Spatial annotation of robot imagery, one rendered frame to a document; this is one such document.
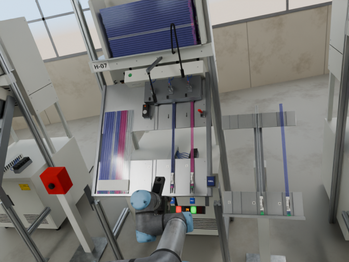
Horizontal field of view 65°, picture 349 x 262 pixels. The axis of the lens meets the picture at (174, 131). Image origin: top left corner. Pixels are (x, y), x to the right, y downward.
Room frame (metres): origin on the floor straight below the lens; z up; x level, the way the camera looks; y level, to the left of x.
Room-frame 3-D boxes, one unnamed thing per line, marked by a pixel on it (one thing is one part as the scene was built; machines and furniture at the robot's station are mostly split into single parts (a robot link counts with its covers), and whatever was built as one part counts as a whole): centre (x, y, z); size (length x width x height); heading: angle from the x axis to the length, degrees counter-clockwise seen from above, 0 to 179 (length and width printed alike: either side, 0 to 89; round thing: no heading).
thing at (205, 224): (1.79, 0.02, 0.31); 0.70 x 0.65 x 0.62; 72
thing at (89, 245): (1.57, 0.85, 0.39); 0.24 x 0.24 x 0.78; 72
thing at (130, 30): (1.66, 0.00, 1.52); 0.51 x 0.13 x 0.27; 72
